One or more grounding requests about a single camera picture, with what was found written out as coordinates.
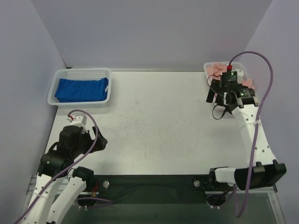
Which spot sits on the white left plastic basket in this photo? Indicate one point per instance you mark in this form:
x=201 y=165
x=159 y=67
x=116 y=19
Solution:
x=79 y=74

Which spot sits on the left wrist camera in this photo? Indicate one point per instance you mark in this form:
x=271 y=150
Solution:
x=79 y=120

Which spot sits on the white plastic basket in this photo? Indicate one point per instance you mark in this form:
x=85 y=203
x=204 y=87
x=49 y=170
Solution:
x=215 y=68
x=79 y=74

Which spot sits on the white right plastic basket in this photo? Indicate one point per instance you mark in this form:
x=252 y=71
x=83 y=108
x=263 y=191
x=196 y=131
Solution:
x=215 y=68

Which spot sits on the folded blue towel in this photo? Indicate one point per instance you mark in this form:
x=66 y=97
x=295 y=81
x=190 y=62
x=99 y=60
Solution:
x=81 y=90

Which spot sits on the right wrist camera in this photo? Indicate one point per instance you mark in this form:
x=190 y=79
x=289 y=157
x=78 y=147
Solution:
x=232 y=76

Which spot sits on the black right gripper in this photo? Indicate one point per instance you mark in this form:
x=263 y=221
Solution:
x=212 y=91

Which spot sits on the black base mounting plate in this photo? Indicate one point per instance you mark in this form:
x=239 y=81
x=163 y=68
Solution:
x=153 y=189

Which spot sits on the pink towel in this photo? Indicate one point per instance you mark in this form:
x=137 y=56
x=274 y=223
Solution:
x=248 y=83

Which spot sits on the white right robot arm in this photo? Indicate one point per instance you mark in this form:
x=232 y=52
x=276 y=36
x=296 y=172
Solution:
x=263 y=169

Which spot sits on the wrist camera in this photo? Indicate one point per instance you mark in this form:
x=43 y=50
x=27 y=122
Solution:
x=79 y=120
x=232 y=76

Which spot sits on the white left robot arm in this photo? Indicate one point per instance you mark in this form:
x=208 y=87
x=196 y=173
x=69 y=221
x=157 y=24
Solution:
x=58 y=183

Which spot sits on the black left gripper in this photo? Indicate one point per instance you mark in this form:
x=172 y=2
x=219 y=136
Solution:
x=98 y=142

